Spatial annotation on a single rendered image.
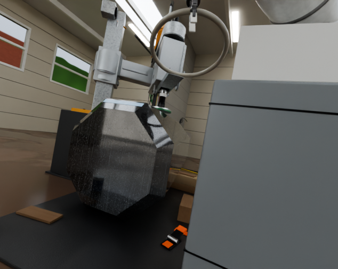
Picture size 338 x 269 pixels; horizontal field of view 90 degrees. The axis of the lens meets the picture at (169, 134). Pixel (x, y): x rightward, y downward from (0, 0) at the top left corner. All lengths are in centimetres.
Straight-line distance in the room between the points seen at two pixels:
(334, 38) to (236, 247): 45
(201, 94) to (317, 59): 640
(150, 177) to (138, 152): 18
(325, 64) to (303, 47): 5
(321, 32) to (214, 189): 37
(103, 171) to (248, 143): 103
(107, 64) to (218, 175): 203
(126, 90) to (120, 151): 730
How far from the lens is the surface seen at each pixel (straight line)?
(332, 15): 64
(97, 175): 129
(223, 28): 111
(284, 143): 40
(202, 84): 690
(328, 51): 47
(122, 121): 117
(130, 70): 233
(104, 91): 226
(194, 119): 662
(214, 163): 39
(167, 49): 179
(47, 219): 135
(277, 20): 61
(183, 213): 144
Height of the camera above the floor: 65
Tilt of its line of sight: level
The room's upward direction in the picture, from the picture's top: 10 degrees clockwise
